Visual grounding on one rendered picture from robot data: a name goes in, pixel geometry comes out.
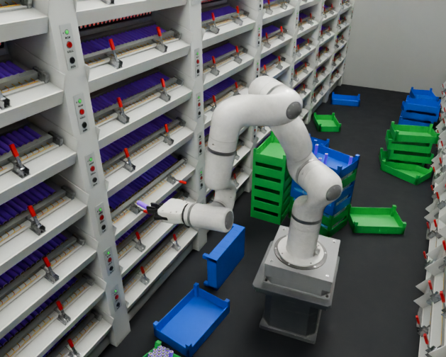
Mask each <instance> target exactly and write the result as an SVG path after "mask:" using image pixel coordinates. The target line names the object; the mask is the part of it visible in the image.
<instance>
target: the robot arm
mask: <svg viewBox="0 0 446 357"><path fill-rule="evenodd" d="M302 108H303V101H302V99H301V97H300V96H299V94H298V93H297V92H296V91H295V90H293V89H291V88H290V87H288V86H287V85H285V84H283V83H281V82H280V81H277V80H276V79H274V78H272V77H270V76H260V77H257V78H256V79H255V80H254V81H253V82H252V83H251V85H250V87H249V89H248V94H240V95H236V96H232V97H230V98H227V99H226V100H224V101H223V102H221V103H220V104H219V105H218V106H217V107H216V108H215V110H214V112H213V115H212V118H211V126H210V132H209V137H208V147H207V153H206V163H205V169H204V182H205V184H206V186H207V187H208V188H210V189H211V190H215V197H214V200H213V202H212V203H209V204H200V203H190V202H188V201H185V200H180V199H176V198H171V199H169V200H168V201H167V202H166V203H160V204H159V203H153V202H151V203H150V204H151V206H146V208H147V213H148V214H152V215H154V220H159V221H160V222H165V223H170V224H185V225H187V226H190V227H197V228H201V229H206V230H213V231H218V232H229V231H230V229H231V227H232V226H233V220H234V215H233V207H234V204H235V197H236V185H235V183H234V182H233V180H232V179H231V175H232V171H233V164H234V160H235V153H236V149H237V144H238V137H239V132H240V130H241V129H242V128H244V127H249V126H269V128H270V129H271V131H272V132H273V133H274V135H275V136H276V138H277V139H278V141H279V143H280V145H281V147H282V148H283V150H284V152H285V155H286V164H287V169H288V172H289V175H290V176H291V177H292V179H293V180H294V181H295V182H296V183H297V184H298V185H300V187H302V189H304V190H305V191H306V192H307V195H301V196H299V197H298V198H297V199H296V200H295V201H294V204H293V207H292V211H291V219H290V225H289V233H288V236H287V237H285V238H283V239H282V240H280V242H279V243H278V252H279V255H280V256H281V257H282V258H283V259H284V260H285V261H287V262H289V263H291V264H293V265H296V266H304V267H307V266H314V265H316V264H318V263H320V262H321V261H322V259H323V255H324V251H323V248H322V246H321V245H320V244H319V243H318V235H319V232H320V226H321V222H322V218H323V211H324V210H325V207H326V206H327V205H329V204H330V203H332V202H334V201H335V200H337V199H338V198H339V197H340V195H341V193H342V181H341V179H340V177H339V176H338V175H337V174H336V173H335V172H334V171H333V170H332V169H330V168H329V167H328V166H326V165H325V164H324V163H323V162H321V161H320V160H318V159H317V158H316V157H315V155H314V154H313V153H312V149H313V145H312V141H311V137H310V135H309V133H308V131H307V129H306V126H305V125H304V123H303V121H302V119H301V118H300V117H299V115H300V114H301V111H302Z"/></svg>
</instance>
